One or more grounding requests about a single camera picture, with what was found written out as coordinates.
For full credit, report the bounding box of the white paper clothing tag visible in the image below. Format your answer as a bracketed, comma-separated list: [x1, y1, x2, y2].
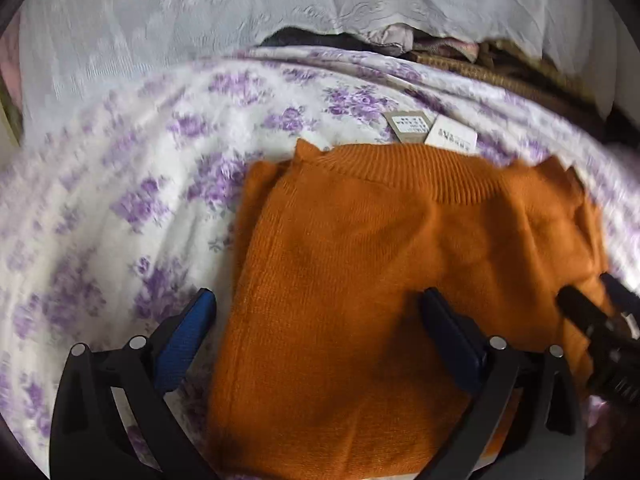
[424, 114, 479, 154]

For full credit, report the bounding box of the pink bedding edge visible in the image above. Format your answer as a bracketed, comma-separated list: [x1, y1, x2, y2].
[0, 7, 22, 96]

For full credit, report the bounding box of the orange knit sweater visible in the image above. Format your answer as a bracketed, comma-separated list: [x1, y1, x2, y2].
[205, 138, 619, 479]

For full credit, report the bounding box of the white lace cloth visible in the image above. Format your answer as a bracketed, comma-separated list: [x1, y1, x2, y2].
[14, 0, 622, 128]

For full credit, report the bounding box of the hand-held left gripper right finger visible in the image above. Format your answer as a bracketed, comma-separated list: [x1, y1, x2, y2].
[415, 287, 587, 480]

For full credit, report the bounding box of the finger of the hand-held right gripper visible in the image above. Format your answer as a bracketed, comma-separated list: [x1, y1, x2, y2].
[599, 272, 640, 314]
[556, 284, 609, 342]

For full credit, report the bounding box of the dark cloth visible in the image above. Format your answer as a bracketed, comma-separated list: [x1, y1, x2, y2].
[259, 26, 383, 55]

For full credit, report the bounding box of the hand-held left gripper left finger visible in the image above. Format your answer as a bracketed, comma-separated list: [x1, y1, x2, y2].
[49, 287, 217, 480]

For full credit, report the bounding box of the brown wicker basket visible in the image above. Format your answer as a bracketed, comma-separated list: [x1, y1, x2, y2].
[409, 39, 617, 133]

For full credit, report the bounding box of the brown paper clothing tag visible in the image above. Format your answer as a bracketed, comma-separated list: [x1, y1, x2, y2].
[383, 108, 435, 145]

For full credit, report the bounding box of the purple floral white blanket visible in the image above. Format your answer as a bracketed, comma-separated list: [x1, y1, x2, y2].
[0, 44, 640, 480]

